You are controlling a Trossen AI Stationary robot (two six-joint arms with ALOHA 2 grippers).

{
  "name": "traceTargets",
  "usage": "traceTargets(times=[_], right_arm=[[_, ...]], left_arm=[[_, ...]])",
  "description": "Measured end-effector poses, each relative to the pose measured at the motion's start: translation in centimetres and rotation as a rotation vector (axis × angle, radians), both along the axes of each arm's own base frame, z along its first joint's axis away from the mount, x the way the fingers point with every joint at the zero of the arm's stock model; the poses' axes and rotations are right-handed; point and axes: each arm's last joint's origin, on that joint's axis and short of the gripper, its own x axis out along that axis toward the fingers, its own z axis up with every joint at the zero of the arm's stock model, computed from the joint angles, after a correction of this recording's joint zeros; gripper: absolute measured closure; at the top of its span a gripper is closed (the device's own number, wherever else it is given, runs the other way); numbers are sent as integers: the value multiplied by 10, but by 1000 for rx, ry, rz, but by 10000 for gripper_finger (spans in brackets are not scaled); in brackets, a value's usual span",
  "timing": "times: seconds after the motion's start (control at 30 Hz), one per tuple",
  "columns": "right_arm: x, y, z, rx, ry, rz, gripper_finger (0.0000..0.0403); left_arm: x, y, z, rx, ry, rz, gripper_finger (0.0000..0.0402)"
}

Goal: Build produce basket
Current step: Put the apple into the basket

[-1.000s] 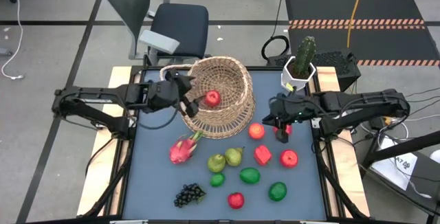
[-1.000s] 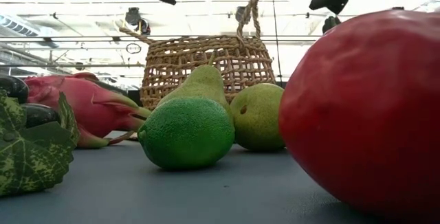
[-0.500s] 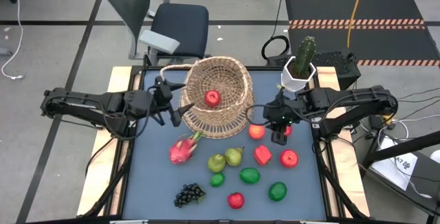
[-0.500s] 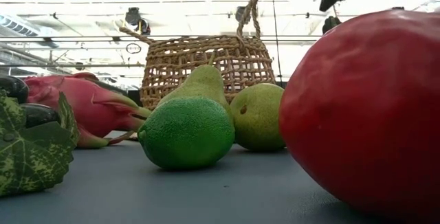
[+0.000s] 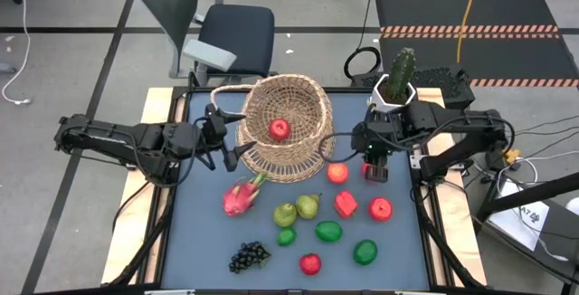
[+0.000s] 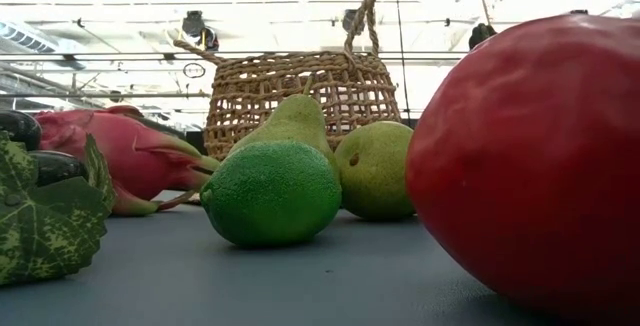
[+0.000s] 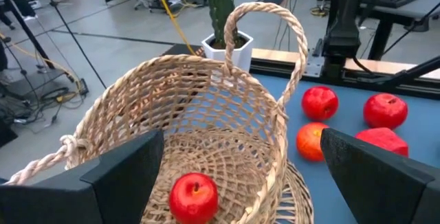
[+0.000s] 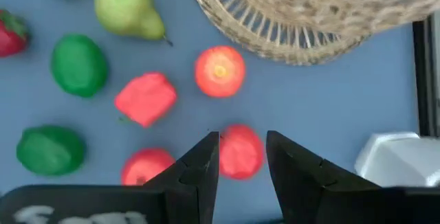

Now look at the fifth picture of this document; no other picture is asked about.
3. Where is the white paper sheet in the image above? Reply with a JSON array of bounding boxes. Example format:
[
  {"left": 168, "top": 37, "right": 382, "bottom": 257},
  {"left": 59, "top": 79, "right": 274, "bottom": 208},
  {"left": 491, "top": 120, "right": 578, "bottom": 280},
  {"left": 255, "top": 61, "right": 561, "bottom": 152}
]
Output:
[{"left": 488, "top": 179, "right": 551, "bottom": 252}]

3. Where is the green pear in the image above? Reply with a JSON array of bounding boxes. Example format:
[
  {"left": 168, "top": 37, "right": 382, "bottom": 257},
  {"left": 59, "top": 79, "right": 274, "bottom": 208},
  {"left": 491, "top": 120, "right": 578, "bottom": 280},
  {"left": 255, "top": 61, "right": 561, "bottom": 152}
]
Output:
[
  {"left": 272, "top": 202, "right": 299, "bottom": 229},
  {"left": 295, "top": 193, "right": 323, "bottom": 221}
]

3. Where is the grey and black office chair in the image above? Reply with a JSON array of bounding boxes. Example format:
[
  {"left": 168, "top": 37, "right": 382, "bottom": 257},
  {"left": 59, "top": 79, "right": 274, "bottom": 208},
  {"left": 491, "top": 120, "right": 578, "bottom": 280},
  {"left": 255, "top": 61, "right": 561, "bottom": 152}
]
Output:
[{"left": 112, "top": 0, "right": 277, "bottom": 89}]

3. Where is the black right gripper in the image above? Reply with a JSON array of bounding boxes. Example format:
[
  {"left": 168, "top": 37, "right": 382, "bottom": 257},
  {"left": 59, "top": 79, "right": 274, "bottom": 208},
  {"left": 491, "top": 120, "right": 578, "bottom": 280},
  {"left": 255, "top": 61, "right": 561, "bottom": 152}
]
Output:
[{"left": 351, "top": 107, "right": 411, "bottom": 183}]

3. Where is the red bell pepper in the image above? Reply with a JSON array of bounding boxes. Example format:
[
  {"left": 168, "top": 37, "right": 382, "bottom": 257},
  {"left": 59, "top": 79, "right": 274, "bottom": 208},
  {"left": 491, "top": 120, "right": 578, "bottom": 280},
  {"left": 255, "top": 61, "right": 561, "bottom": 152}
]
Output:
[{"left": 333, "top": 190, "right": 359, "bottom": 219}]

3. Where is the black grape bunch with leaf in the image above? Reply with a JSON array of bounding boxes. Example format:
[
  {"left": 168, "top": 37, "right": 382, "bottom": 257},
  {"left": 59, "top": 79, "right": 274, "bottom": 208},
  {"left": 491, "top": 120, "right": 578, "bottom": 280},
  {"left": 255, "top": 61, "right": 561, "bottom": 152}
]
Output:
[{"left": 228, "top": 240, "right": 272, "bottom": 274}]

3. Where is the black striped-edge floor mat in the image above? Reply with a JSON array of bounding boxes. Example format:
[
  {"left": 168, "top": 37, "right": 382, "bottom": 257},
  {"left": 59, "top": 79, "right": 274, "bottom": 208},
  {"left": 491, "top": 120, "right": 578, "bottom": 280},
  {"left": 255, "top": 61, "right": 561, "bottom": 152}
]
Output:
[{"left": 374, "top": 0, "right": 579, "bottom": 89}]

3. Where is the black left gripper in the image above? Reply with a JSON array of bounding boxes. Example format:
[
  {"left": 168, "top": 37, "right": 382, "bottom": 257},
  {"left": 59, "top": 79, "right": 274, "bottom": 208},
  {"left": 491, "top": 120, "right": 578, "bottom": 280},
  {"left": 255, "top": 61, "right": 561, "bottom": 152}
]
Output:
[{"left": 195, "top": 103, "right": 258, "bottom": 173}]

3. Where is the black base cable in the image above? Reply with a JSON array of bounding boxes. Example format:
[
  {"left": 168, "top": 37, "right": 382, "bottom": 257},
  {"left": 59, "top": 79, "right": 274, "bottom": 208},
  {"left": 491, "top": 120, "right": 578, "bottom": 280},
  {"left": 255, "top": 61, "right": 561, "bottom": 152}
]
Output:
[{"left": 111, "top": 179, "right": 153, "bottom": 233}]

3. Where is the yellow hanging cable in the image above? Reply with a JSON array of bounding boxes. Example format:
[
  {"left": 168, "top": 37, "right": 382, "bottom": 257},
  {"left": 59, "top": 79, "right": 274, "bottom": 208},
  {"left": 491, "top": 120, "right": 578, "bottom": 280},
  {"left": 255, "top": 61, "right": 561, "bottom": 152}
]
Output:
[{"left": 455, "top": 0, "right": 484, "bottom": 64}]

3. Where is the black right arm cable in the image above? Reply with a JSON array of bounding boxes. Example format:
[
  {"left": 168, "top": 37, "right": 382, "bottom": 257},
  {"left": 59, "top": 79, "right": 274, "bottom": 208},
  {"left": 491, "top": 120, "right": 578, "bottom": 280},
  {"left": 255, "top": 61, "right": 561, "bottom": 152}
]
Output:
[{"left": 318, "top": 131, "right": 363, "bottom": 165}]

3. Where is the black perforated box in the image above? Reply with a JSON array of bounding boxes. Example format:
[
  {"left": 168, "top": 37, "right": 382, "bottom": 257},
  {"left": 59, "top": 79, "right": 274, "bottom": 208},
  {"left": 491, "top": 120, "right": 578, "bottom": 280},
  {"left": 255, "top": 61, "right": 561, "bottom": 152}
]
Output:
[{"left": 350, "top": 63, "right": 476, "bottom": 111}]

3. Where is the yellow cable connector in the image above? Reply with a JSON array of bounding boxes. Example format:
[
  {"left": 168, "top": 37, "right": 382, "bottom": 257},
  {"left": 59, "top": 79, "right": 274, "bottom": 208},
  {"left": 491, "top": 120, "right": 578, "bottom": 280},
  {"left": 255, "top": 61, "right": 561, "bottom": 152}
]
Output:
[{"left": 500, "top": 147, "right": 522, "bottom": 166}]

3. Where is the white floor cable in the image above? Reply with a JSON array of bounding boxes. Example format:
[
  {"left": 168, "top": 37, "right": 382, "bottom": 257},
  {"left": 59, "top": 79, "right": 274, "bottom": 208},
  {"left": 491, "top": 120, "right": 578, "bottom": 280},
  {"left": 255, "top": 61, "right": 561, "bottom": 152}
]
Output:
[{"left": 1, "top": 0, "right": 33, "bottom": 106}]

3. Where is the black side desk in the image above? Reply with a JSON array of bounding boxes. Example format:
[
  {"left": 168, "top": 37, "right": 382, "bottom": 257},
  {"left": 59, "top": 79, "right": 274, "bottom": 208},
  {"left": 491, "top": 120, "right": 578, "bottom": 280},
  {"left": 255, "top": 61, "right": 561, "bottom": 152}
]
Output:
[{"left": 474, "top": 172, "right": 579, "bottom": 295}]

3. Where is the orange-red round fruit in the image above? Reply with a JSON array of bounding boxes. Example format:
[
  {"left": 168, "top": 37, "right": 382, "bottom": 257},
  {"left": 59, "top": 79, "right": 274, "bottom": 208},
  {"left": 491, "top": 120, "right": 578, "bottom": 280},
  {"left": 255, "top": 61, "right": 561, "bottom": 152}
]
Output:
[{"left": 327, "top": 162, "right": 350, "bottom": 186}]

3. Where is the light wooden table board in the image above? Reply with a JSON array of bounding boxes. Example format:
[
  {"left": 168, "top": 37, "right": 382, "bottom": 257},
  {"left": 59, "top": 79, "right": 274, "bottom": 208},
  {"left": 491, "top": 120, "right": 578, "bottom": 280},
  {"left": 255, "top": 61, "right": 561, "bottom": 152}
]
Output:
[
  {"left": 101, "top": 87, "right": 189, "bottom": 286},
  {"left": 406, "top": 87, "right": 488, "bottom": 287}
]

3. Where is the green cactus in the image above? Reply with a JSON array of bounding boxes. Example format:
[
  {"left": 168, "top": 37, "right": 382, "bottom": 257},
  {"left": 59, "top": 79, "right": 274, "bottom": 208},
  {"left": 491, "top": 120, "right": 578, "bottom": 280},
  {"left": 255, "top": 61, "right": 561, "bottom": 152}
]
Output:
[{"left": 384, "top": 46, "right": 417, "bottom": 102}]

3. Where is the black power brick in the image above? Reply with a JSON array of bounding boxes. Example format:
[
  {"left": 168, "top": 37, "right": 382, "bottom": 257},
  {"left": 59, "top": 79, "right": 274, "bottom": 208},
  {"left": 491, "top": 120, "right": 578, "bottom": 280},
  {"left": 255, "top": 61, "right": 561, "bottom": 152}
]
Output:
[{"left": 485, "top": 150, "right": 507, "bottom": 173}]

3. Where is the pink dragon fruit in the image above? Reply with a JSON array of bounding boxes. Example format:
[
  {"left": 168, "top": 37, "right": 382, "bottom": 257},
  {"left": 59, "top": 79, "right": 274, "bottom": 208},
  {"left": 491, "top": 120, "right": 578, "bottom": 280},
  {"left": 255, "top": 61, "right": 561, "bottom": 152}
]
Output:
[{"left": 222, "top": 172, "right": 269, "bottom": 217}]

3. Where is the small green lime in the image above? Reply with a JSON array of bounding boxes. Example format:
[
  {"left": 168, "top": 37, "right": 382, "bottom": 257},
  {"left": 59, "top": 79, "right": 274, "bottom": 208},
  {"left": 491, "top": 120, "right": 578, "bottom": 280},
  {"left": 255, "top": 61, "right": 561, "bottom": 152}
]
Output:
[{"left": 276, "top": 226, "right": 298, "bottom": 247}]

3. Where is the black hanging cable with coil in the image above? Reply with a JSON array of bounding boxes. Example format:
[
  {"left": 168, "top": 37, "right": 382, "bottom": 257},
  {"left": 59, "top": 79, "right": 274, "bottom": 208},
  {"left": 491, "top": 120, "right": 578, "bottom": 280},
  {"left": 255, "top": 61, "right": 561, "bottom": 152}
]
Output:
[{"left": 343, "top": 0, "right": 382, "bottom": 81}]

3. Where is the red strawberry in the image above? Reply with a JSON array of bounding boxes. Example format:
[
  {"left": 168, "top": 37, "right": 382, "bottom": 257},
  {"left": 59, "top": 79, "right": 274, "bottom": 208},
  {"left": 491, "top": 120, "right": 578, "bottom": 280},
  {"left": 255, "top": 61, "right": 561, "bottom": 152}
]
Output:
[{"left": 299, "top": 252, "right": 323, "bottom": 277}]

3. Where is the woven wicker basket with handles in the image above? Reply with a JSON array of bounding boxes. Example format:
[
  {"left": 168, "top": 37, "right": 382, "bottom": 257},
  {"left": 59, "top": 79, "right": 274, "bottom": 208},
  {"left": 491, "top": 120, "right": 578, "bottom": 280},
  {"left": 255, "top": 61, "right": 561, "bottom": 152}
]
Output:
[{"left": 210, "top": 73, "right": 337, "bottom": 172}]

